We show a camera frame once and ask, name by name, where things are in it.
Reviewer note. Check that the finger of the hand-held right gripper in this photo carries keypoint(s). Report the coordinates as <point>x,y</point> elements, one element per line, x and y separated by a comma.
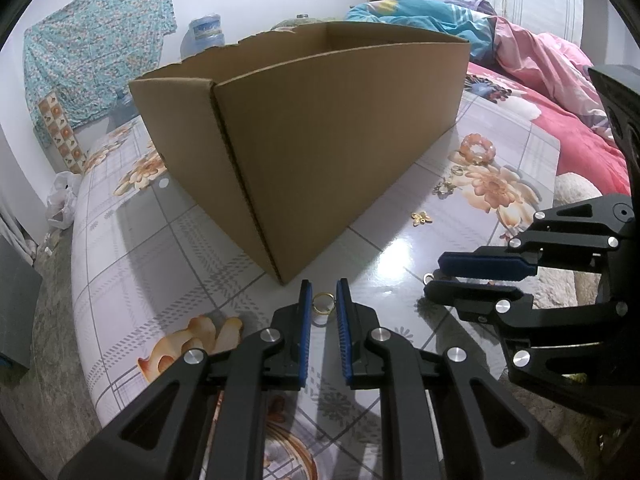
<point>480,265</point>
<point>470,296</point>

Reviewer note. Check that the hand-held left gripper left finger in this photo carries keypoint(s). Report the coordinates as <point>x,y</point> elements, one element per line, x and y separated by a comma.
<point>305,335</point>

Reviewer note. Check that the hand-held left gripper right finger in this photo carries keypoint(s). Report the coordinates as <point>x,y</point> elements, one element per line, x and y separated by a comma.
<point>345,335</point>

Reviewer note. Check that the gold flower charm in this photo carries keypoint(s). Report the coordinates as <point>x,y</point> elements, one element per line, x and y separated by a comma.
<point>421,218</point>

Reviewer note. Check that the brown cardboard box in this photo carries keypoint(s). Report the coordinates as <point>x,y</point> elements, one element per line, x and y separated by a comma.
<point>325,135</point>

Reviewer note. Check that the small metal earring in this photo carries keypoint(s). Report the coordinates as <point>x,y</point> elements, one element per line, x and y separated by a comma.
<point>456,170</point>
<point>444,189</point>

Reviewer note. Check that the white fleece blanket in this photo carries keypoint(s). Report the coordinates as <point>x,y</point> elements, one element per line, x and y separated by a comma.
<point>575,190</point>

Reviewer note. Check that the pink floral quilt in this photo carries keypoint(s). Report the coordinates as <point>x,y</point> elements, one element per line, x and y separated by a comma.
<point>580,160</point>

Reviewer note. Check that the floral plastic table cover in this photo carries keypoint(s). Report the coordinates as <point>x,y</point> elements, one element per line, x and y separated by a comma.
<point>150,260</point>

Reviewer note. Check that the pink crumpled duvet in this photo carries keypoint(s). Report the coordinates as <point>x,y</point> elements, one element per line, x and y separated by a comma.
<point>540,70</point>

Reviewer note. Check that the blue floral blanket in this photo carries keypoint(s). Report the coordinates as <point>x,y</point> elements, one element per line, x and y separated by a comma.
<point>425,15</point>

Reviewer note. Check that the white plastic bag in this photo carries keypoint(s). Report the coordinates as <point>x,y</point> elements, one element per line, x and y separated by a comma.
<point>62,200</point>

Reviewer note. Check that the grey storage bin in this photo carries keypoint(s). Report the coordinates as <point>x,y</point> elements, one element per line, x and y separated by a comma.
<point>15,300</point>

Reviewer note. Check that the blue water jug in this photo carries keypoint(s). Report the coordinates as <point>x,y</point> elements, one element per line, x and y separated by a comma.
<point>202,35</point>
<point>125,100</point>

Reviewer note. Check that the grey-green pillow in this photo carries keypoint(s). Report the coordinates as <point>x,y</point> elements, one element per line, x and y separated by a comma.
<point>287,24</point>

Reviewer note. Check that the teal patterned hanging cloth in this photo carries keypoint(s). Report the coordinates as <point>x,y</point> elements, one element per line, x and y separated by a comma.
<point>90,50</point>

